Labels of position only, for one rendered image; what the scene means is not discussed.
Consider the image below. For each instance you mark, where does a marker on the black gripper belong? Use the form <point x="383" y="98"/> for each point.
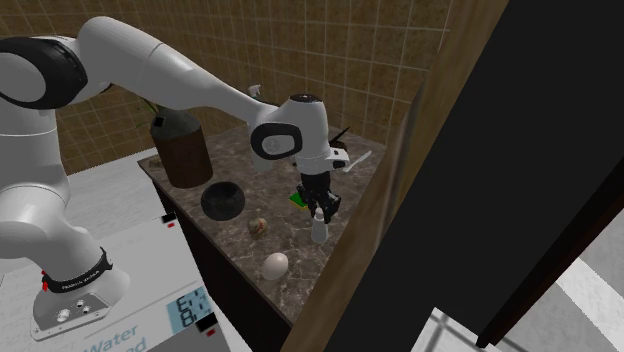
<point x="316" y="183"/>

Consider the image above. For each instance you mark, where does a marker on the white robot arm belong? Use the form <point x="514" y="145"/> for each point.
<point x="161" y="73"/>

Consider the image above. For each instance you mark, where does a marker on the green and yellow sponge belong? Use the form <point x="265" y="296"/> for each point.
<point x="295" y="200"/>

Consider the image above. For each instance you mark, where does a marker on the small white bottle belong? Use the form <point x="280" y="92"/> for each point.
<point x="319" y="231"/>

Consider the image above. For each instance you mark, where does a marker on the dark cabinet with marble top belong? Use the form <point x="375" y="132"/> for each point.
<point x="273" y="180"/>

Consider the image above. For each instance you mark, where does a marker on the white spatula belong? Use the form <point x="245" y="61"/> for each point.
<point x="358" y="161"/>

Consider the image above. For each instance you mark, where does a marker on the mottled green red apple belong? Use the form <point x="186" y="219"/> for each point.
<point x="258" y="226"/>

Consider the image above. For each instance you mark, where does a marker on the black brush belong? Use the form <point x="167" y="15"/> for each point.
<point x="340" y="141"/>

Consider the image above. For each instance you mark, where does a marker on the white egg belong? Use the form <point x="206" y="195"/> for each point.
<point x="275" y="266"/>

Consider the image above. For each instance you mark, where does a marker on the black bowl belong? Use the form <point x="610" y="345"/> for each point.
<point x="222" y="201"/>

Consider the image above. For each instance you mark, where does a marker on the tall brown and black cabinet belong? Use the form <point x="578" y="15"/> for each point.
<point x="438" y="195"/>

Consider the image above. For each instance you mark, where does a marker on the white spray bottle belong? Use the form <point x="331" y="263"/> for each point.
<point x="255" y="91"/>

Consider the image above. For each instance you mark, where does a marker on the brown pot with plant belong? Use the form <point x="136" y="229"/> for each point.
<point x="185" y="156"/>

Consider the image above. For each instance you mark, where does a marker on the white printed robot stand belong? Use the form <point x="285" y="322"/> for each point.
<point x="146" y="273"/>

